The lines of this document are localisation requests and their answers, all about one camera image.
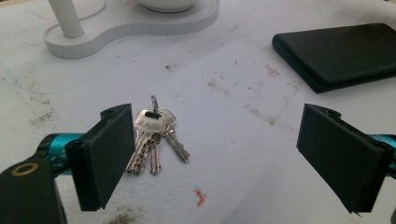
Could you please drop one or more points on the silver key bunch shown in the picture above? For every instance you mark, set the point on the silver key bunch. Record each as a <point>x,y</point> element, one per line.
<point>152,137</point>

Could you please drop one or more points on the white bowl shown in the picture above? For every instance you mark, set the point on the white bowl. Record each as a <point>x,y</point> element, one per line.
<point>168,4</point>

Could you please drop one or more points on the white stand base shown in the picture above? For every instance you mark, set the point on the white stand base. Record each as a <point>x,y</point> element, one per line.
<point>130,25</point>

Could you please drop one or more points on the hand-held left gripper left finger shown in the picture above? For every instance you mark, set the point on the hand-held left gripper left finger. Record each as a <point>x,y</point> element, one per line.
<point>102,155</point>

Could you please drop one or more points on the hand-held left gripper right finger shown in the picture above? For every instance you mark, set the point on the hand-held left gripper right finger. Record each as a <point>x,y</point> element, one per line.
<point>339,152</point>

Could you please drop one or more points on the white stand post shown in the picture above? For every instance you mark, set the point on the white stand post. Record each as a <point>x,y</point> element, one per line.
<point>67,18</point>

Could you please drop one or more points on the black wallet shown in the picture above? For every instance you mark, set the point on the black wallet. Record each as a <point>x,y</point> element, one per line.
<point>336,53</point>

